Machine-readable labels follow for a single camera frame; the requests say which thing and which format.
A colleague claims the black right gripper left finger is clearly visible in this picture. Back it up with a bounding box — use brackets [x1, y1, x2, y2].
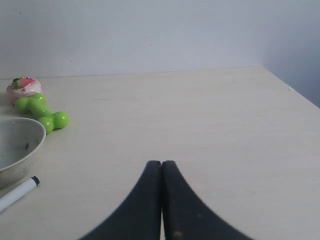
[82, 160, 162, 240]

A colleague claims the black white marker pen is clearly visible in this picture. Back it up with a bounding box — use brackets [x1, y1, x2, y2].
[0, 176, 40, 212]

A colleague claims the green bone toy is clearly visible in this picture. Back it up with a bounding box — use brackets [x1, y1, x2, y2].
[14, 93, 70, 135]

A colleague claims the pink toy cupcake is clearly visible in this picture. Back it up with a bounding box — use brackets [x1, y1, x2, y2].
[6, 76, 43, 105]

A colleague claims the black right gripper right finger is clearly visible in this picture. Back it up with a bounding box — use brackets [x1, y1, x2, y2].
[162, 160, 251, 240]

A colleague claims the white ceramic bowl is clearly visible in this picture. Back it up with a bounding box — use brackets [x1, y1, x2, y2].
[0, 117, 47, 188]

